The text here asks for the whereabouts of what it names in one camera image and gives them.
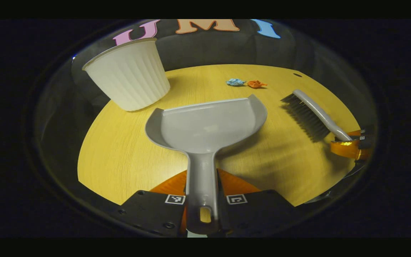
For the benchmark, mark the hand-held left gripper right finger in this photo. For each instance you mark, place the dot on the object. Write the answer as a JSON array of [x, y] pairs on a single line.
[[252, 210]]

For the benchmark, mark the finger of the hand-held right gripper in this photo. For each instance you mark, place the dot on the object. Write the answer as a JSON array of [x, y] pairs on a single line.
[[348, 149], [364, 134]]

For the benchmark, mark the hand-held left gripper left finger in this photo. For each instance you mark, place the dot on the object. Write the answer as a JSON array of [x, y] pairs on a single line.
[[152, 210]]

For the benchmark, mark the small grey broom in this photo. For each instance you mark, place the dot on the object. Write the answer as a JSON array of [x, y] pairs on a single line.
[[309, 114]]

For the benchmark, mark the grey plastic dustpan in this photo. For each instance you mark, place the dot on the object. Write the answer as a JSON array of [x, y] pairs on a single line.
[[205, 125]]

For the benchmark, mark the orange paper scrap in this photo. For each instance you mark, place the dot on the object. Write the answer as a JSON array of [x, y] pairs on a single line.
[[255, 84]]

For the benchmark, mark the blue paper scrap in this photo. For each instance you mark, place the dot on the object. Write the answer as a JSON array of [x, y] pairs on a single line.
[[235, 82]]

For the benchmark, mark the white ribbed garbage bin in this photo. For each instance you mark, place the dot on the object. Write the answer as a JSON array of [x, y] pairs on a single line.
[[130, 78]]

